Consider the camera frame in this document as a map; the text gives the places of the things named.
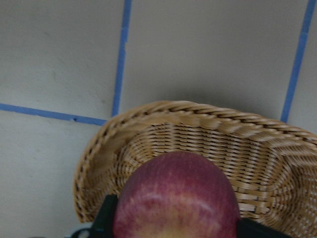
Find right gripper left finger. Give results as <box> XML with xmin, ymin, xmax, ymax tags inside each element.
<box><xmin>89</xmin><ymin>194</ymin><xmax>118</xmax><ymax>238</ymax></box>

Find wicker basket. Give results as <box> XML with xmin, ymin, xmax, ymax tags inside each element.
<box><xmin>73</xmin><ymin>101</ymin><xmax>317</xmax><ymax>238</ymax></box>

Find red yellow apple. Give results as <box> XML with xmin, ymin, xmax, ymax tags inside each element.
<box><xmin>113</xmin><ymin>152</ymin><xmax>240</xmax><ymax>238</ymax></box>

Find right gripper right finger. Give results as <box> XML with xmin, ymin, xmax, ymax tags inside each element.
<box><xmin>236</xmin><ymin>218</ymin><xmax>290</xmax><ymax>238</ymax></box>

